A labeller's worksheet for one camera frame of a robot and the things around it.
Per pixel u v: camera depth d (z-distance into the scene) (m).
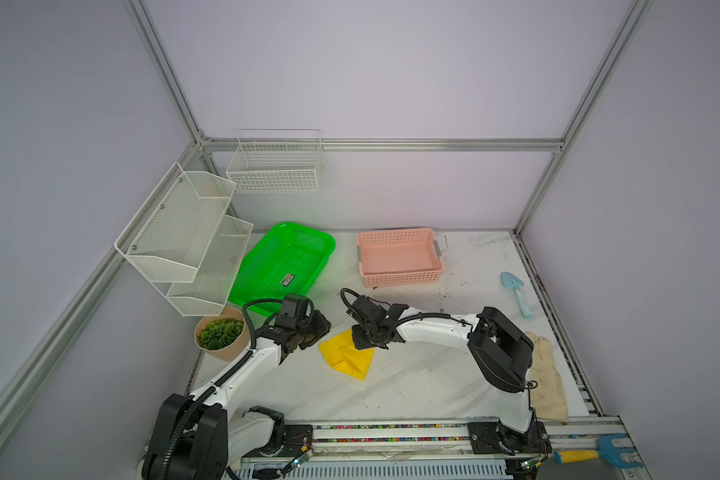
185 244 0.88
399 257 1.12
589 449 0.73
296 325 0.66
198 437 0.40
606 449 0.73
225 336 0.80
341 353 0.87
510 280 1.04
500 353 0.49
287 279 1.05
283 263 1.11
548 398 0.80
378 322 0.68
